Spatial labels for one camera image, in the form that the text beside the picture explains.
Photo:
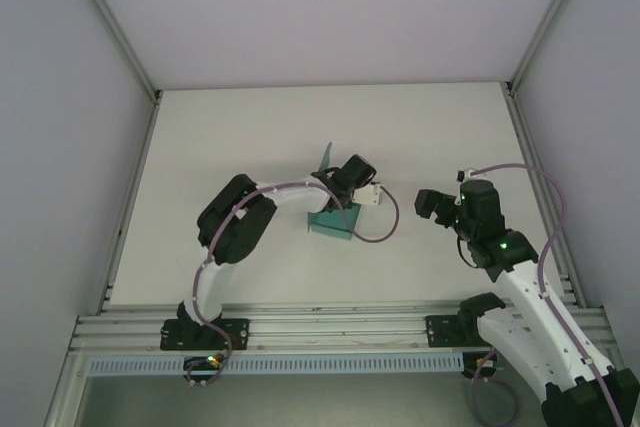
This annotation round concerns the aluminium mounting rail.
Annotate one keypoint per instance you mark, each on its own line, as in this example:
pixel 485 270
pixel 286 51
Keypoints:
pixel 330 329

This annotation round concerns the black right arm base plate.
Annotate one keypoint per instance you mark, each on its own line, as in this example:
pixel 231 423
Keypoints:
pixel 440 332

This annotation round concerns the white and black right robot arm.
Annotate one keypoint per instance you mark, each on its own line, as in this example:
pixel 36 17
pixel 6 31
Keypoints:
pixel 530 317

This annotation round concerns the aluminium frame post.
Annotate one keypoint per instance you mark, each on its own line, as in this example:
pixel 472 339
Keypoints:
pixel 120 44
pixel 545 22

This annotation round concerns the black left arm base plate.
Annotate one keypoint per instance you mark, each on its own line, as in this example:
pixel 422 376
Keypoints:
pixel 235 334

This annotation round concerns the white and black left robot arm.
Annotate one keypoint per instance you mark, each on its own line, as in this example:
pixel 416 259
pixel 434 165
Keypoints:
pixel 235 217

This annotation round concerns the teal paper box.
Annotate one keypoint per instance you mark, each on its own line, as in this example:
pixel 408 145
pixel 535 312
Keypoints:
pixel 330 227

